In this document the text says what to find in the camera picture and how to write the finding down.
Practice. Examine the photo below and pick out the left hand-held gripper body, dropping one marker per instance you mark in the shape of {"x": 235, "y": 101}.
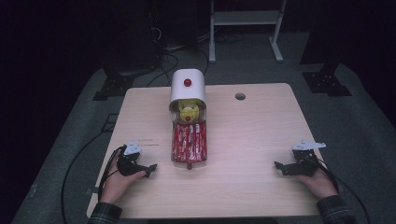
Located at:
{"x": 128, "y": 165}

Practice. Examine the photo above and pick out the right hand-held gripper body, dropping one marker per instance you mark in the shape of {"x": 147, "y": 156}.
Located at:
{"x": 305, "y": 163}

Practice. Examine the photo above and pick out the person's left hand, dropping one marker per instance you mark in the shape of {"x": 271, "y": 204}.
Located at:
{"x": 115, "y": 186}

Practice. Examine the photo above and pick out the person's right hand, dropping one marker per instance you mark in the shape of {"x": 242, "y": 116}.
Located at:
{"x": 320, "y": 185}

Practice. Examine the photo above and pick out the red snack packets bag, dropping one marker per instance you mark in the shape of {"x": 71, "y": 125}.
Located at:
{"x": 189, "y": 161}

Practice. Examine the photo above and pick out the row of red snack packets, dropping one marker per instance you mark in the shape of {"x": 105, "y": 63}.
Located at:
{"x": 189, "y": 143}

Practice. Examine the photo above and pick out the yellow plush toy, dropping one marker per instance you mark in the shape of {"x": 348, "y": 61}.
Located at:
{"x": 188, "y": 111}

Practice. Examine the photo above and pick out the black stand base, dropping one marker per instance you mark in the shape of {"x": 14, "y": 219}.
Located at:
{"x": 325, "y": 81}
{"x": 113, "y": 85}

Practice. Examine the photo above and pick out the white rounded box red knob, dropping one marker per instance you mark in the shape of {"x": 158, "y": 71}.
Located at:
{"x": 187, "y": 91}

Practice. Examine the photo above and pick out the white metal table frame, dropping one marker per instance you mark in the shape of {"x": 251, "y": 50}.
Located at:
{"x": 243, "y": 18}

